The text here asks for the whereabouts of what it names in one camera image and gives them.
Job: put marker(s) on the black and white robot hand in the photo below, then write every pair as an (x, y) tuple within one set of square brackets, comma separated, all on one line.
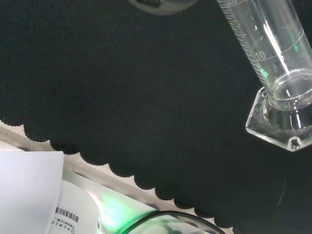
[(163, 7)]

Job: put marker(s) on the black bench cloth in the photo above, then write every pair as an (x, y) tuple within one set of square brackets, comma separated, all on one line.
[(146, 85)]

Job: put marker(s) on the white box with barcode label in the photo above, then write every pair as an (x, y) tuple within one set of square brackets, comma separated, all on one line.
[(75, 204)]

